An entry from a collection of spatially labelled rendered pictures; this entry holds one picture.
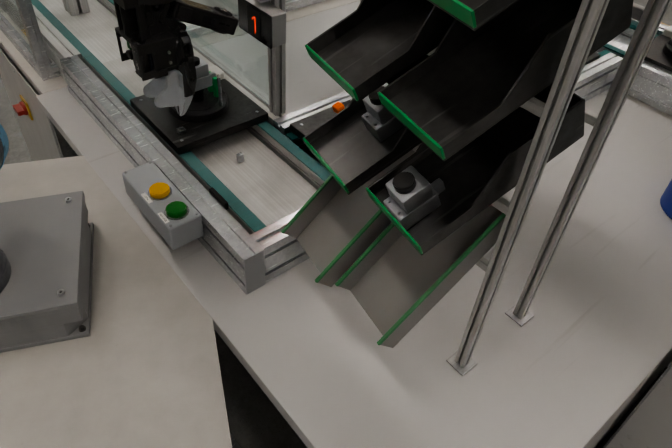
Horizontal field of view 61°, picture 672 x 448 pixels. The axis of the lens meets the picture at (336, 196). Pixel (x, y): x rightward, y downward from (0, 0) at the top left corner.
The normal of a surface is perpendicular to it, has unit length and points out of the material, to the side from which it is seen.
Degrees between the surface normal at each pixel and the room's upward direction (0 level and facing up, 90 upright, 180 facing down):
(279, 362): 0
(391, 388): 0
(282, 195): 0
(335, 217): 45
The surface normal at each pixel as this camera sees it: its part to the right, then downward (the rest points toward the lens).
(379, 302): -0.57, -0.32
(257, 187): 0.06, -0.74
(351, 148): -0.31, -0.55
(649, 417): -0.77, 0.40
